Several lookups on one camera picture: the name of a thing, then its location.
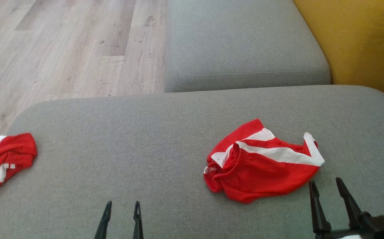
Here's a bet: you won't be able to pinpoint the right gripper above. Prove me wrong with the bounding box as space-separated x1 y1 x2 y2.
309 177 384 239

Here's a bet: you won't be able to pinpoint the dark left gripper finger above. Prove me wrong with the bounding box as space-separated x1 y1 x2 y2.
94 200 112 239
133 200 144 239

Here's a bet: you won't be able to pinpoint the red white basketball jersey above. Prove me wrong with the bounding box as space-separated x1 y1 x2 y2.
0 133 37 223

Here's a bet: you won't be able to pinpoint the grey fabric sofa seat cushion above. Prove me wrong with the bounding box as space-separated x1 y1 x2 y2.
0 85 384 239
164 0 332 93

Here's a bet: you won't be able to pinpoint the red shorts with white stripes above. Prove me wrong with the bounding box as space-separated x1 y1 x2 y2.
203 119 325 204

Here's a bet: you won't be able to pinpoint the yellow fabric sofa backrest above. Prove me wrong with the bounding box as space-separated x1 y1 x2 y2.
293 0 384 110

